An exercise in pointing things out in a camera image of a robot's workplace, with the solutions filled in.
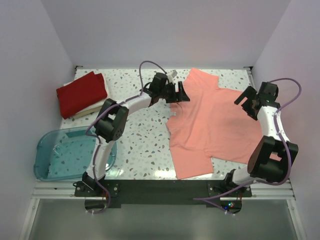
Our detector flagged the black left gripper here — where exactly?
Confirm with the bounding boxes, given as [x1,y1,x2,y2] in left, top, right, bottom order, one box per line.
[158,81,190,104]

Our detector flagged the salmon pink t-shirt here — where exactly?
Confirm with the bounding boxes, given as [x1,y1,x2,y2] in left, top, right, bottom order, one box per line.
[166,68,263,180]

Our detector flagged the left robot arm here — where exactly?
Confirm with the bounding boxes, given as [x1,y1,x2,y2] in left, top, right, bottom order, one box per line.
[82,70,190,196]

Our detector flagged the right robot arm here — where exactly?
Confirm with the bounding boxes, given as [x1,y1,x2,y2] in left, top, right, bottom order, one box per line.
[220,80,299,197]

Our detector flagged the folded red t-shirt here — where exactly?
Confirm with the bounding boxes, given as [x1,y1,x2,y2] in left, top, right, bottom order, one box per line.
[55,71,109,118]

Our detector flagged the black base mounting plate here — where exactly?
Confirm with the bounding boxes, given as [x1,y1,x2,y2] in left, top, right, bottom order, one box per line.
[73,180,252,210]

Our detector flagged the blue transparent plastic bin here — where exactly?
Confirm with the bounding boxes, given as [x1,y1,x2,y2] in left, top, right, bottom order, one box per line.
[33,126,117,182]

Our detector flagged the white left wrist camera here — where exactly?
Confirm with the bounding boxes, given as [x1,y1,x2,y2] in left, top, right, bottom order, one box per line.
[166,69,178,83]

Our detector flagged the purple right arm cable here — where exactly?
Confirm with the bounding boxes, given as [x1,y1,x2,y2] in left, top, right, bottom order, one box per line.
[193,78,303,209]

